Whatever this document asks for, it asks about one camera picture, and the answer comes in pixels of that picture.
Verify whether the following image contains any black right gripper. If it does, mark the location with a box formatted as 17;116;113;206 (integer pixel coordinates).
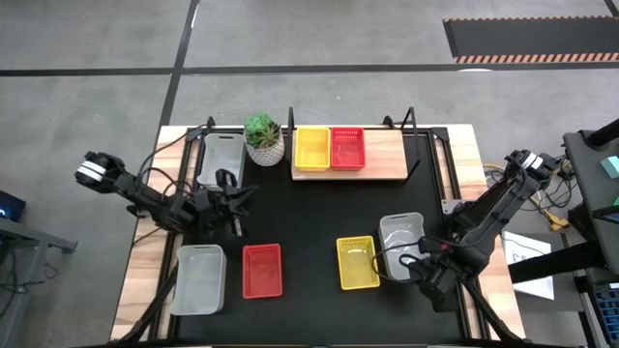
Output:
399;250;468;313

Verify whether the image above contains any backlit keyboard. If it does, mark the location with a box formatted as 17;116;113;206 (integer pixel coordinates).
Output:
592;283;619;334

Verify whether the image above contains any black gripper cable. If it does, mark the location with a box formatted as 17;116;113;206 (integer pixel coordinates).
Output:
137;166;194;200
370;239;436;285

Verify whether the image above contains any black aluminium table frame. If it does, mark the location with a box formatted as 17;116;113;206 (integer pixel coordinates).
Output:
110;115;528;348

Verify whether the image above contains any black hazard striped floor mat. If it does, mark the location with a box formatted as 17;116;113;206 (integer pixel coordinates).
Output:
443;16;619;65

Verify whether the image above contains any grey equipment cart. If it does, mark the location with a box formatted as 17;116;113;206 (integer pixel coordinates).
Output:
507;128;619;348

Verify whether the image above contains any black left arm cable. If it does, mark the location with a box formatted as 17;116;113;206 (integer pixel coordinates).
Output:
137;126;204;175

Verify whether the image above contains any yellow floor cable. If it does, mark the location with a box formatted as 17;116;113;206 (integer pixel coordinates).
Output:
483;162;572;232

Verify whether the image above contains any teal block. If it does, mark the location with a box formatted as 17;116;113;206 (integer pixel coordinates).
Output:
600;155;619;180

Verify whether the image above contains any green succulent plant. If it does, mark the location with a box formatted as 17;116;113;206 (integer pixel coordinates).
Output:
244;111;282;150

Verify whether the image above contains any black table mat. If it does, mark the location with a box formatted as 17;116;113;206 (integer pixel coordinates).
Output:
171;129;468;345

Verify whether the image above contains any white patterned plant pot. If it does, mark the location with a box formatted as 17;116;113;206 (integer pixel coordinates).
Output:
245;134;286;168

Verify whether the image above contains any grey plastic basket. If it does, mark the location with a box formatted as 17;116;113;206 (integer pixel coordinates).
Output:
378;212;427;281
196;132;247;190
168;244;227;316

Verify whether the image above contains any grey desk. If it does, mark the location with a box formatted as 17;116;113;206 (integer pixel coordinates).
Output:
0;216;78;348

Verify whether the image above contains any white paper sheet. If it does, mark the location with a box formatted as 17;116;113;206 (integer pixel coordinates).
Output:
502;230;556;301

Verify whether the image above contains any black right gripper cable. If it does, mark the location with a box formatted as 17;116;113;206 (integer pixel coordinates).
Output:
370;239;436;285

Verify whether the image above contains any black pole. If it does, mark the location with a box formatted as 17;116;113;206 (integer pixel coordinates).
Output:
584;118;619;149

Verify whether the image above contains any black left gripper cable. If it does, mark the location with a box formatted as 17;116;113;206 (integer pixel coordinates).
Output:
137;166;194;200

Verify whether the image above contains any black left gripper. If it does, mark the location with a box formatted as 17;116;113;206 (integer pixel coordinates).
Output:
192;168;259;238

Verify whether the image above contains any black device with blue light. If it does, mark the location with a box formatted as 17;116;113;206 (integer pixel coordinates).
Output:
0;189;28;222

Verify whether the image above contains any black tablet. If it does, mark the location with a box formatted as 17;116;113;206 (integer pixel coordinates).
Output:
592;205;619;226

